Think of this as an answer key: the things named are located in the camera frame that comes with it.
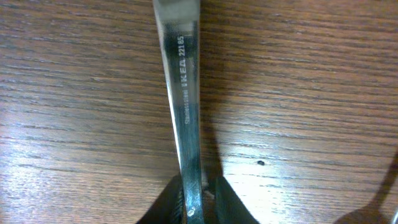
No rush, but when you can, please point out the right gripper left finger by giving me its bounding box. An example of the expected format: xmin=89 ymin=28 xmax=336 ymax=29
xmin=137 ymin=174 xmax=183 ymax=224

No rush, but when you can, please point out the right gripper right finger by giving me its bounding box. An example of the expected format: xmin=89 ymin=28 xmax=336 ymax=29
xmin=215 ymin=177 xmax=259 ymax=224

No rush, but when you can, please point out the steel tablespoon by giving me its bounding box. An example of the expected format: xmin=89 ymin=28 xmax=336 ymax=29
xmin=153 ymin=0 xmax=205 ymax=224

